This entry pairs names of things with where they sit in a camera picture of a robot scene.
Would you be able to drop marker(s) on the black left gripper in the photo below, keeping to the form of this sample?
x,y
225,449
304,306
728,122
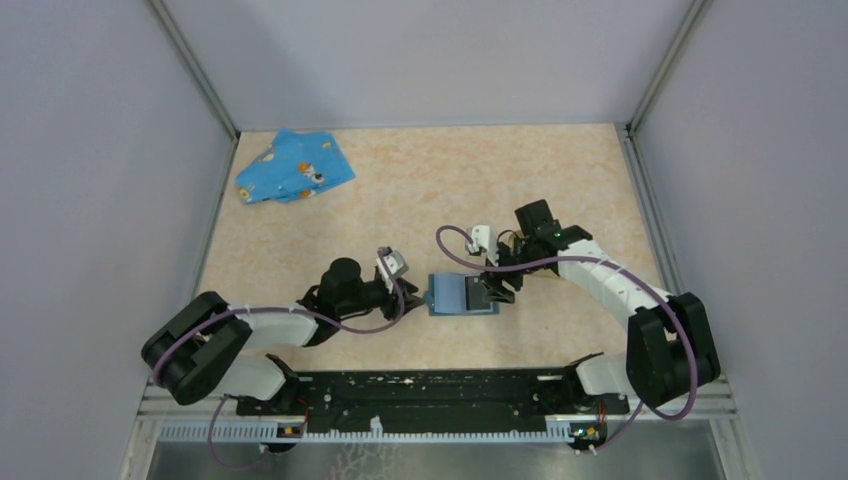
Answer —
x,y
391,304

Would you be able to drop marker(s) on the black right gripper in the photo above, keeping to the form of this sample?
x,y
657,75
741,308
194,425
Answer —
x,y
496,290

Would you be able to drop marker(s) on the blue card holder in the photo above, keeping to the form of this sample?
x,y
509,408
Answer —
x,y
445,296

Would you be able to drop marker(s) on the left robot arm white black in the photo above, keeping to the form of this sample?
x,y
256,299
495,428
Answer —
x,y
213,347

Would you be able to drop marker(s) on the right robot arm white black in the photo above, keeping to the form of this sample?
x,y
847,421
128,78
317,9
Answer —
x,y
669,351

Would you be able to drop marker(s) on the blue patterned cloth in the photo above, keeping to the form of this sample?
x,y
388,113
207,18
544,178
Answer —
x,y
294,166

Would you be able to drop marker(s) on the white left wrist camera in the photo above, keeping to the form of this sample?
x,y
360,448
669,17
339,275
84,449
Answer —
x,y
390,263

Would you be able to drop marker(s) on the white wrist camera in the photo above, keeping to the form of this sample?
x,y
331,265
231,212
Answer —
x,y
390,263
482,242

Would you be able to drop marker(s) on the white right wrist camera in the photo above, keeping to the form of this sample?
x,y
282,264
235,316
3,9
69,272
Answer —
x,y
482,242

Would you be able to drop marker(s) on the aluminium frame rail front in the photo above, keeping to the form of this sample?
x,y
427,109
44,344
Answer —
x,y
158,407

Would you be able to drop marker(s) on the white cable duct strip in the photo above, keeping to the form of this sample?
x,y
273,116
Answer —
x,y
271,432

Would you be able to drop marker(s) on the right aluminium corner post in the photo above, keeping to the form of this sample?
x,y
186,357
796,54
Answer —
x,y
693,16

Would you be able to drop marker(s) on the aluminium corner post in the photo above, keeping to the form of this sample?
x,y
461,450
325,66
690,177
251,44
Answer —
x,y
192,64
693,16

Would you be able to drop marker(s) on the left aluminium corner post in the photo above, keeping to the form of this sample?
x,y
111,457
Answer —
x,y
192,64

